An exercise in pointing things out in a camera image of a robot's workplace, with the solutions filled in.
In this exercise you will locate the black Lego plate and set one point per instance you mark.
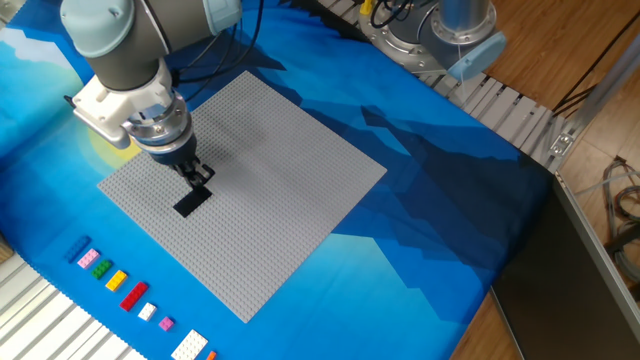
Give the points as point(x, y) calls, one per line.
point(190, 204)

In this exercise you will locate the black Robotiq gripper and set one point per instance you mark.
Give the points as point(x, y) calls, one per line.
point(175, 154)

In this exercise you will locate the small yellow object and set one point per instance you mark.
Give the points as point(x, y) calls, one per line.
point(366, 7)

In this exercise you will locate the small magenta Lego brick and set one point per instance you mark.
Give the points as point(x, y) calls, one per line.
point(166, 323)

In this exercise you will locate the orange Lego brick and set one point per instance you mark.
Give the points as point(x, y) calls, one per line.
point(211, 355)

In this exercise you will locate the blue mountain print cloth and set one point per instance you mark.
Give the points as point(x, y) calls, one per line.
point(375, 280)

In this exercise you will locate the aluminium beam with corner bracket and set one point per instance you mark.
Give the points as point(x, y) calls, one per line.
point(595, 100)

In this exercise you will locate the red Lego brick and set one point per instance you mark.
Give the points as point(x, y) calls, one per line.
point(134, 296)

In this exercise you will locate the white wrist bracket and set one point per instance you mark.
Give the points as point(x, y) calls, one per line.
point(110, 107)

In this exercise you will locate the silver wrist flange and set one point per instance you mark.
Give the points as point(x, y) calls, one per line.
point(157, 125)

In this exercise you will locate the yellow Lego brick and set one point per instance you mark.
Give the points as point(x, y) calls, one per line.
point(116, 280)

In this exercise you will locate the blue Lego brick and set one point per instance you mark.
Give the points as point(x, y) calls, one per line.
point(77, 249)

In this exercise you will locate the dark panel with metal frame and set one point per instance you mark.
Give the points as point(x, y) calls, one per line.
point(555, 290)

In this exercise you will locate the small white Lego brick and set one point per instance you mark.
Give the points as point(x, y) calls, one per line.
point(147, 311)

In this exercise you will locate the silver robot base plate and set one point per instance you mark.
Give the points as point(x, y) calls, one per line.
point(400, 52)

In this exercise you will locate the green Lego brick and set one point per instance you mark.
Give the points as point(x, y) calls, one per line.
point(101, 269)

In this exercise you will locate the pink Lego brick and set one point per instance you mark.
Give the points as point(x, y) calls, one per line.
point(88, 258)

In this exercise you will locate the large white Lego plate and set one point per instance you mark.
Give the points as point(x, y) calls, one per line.
point(189, 345)

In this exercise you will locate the large grey Lego baseplate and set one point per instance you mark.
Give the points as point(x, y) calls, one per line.
point(280, 200)

